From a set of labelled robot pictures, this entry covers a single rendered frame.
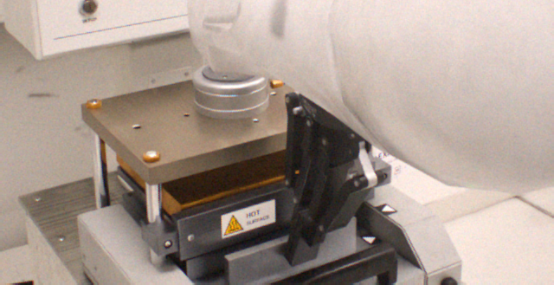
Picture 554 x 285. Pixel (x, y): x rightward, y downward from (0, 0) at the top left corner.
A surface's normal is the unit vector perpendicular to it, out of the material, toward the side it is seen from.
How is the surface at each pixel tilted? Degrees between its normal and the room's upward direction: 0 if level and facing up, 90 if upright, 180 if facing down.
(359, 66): 93
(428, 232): 41
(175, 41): 90
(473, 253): 0
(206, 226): 90
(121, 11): 90
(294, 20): 71
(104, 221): 0
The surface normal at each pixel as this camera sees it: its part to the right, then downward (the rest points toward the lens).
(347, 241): 0.52, 0.31
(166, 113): -0.01, -0.93
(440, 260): 0.33, -0.51
